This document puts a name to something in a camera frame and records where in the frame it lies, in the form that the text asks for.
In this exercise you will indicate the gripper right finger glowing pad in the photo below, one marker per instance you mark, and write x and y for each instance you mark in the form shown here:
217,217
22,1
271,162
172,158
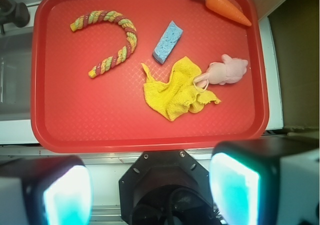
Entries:
273,180

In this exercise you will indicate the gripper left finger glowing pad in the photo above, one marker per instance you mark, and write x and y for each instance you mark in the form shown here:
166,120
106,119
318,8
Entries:
45,191

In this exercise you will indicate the pink plush bunny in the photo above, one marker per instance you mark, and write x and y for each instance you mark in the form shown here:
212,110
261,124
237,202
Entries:
230,71

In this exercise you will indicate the red plastic tray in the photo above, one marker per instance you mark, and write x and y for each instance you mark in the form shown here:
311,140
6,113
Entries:
73,113

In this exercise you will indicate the yellow knitted cloth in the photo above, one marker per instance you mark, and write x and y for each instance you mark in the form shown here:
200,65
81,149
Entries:
179,95

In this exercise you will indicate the blue sponge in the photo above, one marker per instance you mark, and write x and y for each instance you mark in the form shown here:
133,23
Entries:
167,42

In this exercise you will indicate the black knob clamp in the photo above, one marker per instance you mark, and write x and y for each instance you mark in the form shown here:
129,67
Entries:
13,12

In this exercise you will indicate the orange toy carrot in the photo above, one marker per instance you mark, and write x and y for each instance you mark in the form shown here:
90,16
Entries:
227,10

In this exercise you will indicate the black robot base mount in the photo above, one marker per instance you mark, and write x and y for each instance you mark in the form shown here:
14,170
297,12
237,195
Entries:
167,188

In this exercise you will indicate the twisted multicolour rope toy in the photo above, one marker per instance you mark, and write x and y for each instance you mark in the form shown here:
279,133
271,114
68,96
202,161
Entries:
112,16

